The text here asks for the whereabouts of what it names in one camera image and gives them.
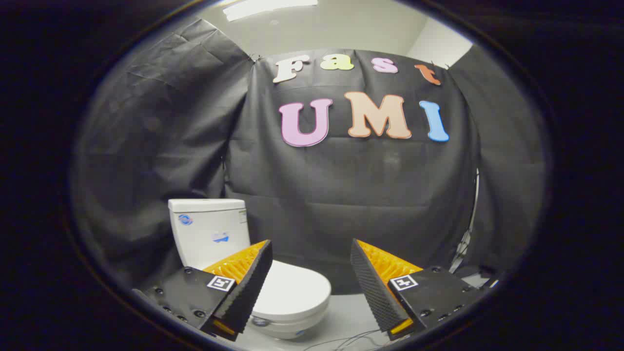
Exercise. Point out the black backdrop cloth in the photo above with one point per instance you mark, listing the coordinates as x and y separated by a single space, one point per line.
341 195

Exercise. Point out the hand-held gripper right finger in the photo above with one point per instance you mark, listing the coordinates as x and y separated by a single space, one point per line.
373 287

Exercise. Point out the white toilet tank cover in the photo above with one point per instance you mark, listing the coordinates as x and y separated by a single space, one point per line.
204 204

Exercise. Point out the white toilet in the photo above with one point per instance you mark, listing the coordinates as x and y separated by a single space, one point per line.
204 234

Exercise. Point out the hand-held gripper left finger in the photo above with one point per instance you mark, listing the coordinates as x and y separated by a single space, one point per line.
246 287

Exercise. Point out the white toilet lid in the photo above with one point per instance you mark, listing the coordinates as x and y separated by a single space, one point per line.
297 286

